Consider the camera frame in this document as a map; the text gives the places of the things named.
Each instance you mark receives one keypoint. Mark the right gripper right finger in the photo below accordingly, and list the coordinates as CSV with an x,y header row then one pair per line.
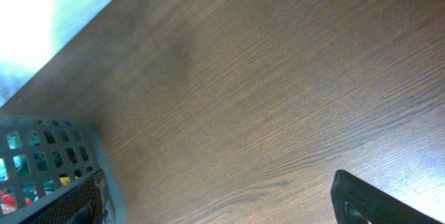
x,y
356,201

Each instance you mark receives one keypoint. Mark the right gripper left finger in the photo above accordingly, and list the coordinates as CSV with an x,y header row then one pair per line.
x,y
84,204

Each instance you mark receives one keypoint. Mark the green Nescafe coffee bag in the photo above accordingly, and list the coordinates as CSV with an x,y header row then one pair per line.
x,y
34,164

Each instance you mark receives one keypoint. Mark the grey plastic basket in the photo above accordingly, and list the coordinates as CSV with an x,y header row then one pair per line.
x,y
96,151

